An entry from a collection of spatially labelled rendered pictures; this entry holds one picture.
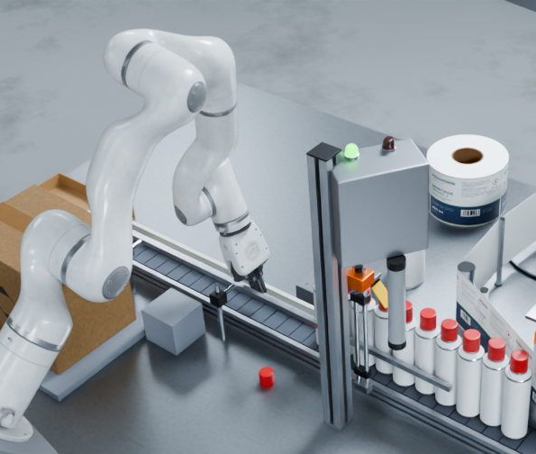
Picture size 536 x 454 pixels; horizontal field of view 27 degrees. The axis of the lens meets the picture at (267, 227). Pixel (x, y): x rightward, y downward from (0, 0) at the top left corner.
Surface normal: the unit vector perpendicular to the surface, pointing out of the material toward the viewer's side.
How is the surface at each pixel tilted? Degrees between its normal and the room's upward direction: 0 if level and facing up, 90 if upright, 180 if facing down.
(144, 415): 0
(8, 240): 0
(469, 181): 90
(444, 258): 0
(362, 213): 90
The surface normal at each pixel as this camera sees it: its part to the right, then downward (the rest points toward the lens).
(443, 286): -0.07, -0.81
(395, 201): 0.25, 0.55
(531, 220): 0.69, 0.38
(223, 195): 0.44, 0.19
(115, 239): 0.71, 0.00
